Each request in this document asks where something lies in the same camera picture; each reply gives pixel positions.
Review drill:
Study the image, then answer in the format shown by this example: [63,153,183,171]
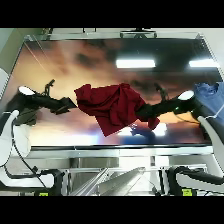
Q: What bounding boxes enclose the silver frame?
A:
[0,30,224,197]

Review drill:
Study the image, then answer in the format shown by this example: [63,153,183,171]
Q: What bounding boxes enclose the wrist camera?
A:
[154,82,168,101]
[44,79,57,98]

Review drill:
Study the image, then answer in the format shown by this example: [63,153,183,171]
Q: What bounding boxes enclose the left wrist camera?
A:
[44,79,57,98]

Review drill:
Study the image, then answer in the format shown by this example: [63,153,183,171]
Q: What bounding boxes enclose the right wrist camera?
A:
[154,82,168,101]

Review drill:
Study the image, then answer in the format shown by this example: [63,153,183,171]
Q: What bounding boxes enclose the black cable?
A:
[11,119,48,188]

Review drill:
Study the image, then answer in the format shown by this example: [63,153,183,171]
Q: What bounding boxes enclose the blue garment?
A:
[193,81,224,120]

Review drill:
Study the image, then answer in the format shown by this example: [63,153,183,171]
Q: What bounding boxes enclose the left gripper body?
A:
[50,96,79,116]

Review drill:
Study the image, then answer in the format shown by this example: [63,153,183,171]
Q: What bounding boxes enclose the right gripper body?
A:
[135,103,162,122]

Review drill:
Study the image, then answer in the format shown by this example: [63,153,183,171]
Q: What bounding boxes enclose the red T-shirt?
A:
[73,82,161,138]

